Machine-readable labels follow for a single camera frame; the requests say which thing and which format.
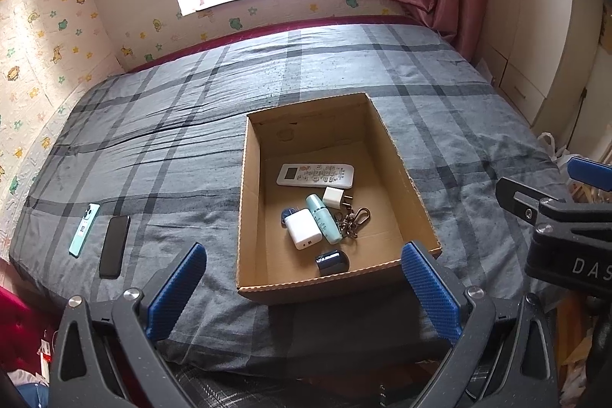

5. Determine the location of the small white charger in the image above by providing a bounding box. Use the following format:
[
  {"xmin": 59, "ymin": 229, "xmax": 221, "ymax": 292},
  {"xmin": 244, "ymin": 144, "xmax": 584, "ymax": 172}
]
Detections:
[{"xmin": 322, "ymin": 187, "xmax": 353, "ymax": 209}]

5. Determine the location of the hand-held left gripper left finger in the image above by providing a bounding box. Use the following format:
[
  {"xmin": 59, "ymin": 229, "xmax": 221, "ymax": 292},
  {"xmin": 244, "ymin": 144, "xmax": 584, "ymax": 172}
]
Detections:
[{"xmin": 48, "ymin": 242, "xmax": 207, "ymax": 408}]

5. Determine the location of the blue clothing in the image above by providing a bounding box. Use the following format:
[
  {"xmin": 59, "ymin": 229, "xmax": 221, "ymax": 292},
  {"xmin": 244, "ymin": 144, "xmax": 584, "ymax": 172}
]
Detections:
[{"xmin": 14, "ymin": 382, "xmax": 51, "ymax": 408}]

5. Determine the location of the teal cosmetic bottle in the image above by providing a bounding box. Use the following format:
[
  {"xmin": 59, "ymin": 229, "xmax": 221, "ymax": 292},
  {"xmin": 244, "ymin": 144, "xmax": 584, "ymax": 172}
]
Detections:
[{"xmin": 305, "ymin": 194, "xmax": 342, "ymax": 245}]

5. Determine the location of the large white charger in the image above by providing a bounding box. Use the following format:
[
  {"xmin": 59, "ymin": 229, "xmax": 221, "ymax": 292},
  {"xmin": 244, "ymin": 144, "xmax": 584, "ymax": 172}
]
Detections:
[{"xmin": 285, "ymin": 208, "xmax": 322, "ymax": 251}]

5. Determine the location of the dark blue case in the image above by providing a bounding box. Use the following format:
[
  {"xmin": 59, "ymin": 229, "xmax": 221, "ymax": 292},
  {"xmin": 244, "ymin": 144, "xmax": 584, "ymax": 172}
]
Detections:
[{"xmin": 314, "ymin": 249, "xmax": 351, "ymax": 277}]

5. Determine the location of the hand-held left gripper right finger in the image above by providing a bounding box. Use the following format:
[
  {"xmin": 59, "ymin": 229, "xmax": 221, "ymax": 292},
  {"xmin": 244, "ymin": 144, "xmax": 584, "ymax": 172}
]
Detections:
[{"xmin": 400, "ymin": 241, "xmax": 560, "ymax": 408}]

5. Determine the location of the teal phone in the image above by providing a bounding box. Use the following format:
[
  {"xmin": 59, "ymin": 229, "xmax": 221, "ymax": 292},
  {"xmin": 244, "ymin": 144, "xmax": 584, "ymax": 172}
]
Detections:
[{"xmin": 68, "ymin": 202, "xmax": 101, "ymax": 257}]

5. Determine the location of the metal keychain with tassel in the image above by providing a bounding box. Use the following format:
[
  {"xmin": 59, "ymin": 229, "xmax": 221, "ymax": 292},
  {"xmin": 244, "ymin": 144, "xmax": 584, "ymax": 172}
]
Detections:
[{"xmin": 332, "ymin": 207, "xmax": 373, "ymax": 239}]

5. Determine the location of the red cloth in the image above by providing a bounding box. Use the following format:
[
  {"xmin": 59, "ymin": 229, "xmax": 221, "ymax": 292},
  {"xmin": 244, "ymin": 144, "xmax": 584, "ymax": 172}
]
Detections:
[{"xmin": 0, "ymin": 286, "xmax": 63, "ymax": 371}]

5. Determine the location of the white plastic bag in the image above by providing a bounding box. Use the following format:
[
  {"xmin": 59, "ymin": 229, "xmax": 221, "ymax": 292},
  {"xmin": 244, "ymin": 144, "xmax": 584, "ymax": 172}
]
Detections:
[{"xmin": 538, "ymin": 132, "xmax": 584, "ymax": 179}]

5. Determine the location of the brown cardboard box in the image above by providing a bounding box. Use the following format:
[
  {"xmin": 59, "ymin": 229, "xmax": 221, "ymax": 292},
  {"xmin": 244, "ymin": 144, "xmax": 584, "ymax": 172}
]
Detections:
[{"xmin": 236, "ymin": 91, "xmax": 443, "ymax": 306}]

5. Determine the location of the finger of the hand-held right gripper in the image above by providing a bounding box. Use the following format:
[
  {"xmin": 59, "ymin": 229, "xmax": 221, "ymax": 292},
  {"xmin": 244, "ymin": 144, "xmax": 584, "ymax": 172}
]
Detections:
[
  {"xmin": 566, "ymin": 154, "xmax": 612, "ymax": 193},
  {"xmin": 495, "ymin": 176, "xmax": 543, "ymax": 227}
]

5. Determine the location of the beige wardrobe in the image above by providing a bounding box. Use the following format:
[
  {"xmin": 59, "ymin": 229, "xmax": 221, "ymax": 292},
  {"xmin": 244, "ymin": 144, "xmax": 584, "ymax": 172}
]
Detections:
[{"xmin": 471, "ymin": 0, "xmax": 612, "ymax": 160}]

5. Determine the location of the white remote control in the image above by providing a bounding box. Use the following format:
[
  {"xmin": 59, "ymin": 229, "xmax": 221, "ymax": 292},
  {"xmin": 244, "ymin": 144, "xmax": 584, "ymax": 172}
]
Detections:
[{"xmin": 276, "ymin": 163, "xmax": 355, "ymax": 189}]

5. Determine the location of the grey plaid blanket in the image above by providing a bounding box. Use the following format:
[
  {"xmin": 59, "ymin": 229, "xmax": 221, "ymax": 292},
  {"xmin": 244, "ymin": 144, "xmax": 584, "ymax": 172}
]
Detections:
[{"xmin": 10, "ymin": 23, "xmax": 575, "ymax": 377}]

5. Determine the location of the black phone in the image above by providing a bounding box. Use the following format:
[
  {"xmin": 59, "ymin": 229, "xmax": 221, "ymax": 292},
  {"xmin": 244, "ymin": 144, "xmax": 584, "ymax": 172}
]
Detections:
[{"xmin": 98, "ymin": 214, "xmax": 131, "ymax": 280}]

